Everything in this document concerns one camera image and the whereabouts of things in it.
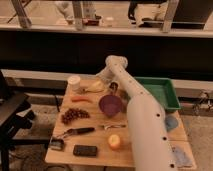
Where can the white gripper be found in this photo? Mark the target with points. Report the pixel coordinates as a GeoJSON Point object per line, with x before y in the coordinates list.
{"type": "Point", "coordinates": [105, 75]}

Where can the yellow banana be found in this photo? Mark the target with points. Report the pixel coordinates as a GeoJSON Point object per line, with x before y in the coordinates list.
{"type": "Point", "coordinates": [97, 86]}

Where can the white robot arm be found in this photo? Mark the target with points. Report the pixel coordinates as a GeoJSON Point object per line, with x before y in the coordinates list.
{"type": "Point", "coordinates": [151, 148]}

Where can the green plastic tray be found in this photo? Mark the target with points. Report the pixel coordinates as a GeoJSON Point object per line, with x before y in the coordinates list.
{"type": "Point", "coordinates": [162, 89]}

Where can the small metal cup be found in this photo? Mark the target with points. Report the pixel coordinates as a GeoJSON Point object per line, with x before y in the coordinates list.
{"type": "Point", "coordinates": [113, 87]}

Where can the purple bowl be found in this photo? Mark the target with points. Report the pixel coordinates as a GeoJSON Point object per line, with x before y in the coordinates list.
{"type": "Point", "coordinates": [110, 105]}

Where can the white plastic cup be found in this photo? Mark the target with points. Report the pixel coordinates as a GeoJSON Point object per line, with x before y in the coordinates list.
{"type": "Point", "coordinates": [74, 82]}

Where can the bunch of dark grapes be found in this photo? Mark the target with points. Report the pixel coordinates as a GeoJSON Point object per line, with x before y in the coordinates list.
{"type": "Point", "coordinates": [72, 114]}

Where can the silver fork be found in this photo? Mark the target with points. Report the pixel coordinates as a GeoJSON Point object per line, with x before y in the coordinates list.
{"type": "Point", "coordinates": [106, 127]}

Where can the yellow apple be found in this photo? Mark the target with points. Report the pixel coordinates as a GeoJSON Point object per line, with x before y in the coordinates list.
{"type": "Point", "coordinates": [114, 141]}

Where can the black rectangular case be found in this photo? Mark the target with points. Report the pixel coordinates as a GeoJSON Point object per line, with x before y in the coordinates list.
{"type": "Point", "coordinates": [84, 150]}

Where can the small black metal box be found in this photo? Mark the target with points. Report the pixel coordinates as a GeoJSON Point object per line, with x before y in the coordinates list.
{"type": "Point", "coordinates": [57, 144]}

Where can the black chair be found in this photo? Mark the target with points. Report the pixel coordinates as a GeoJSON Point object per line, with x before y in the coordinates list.
{"type": "Point", "coordinates": [11, 122]}

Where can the grey folded cloth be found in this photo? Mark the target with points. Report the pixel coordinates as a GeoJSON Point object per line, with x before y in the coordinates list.
{"type": "Point", "coordinates": [182, 159]}

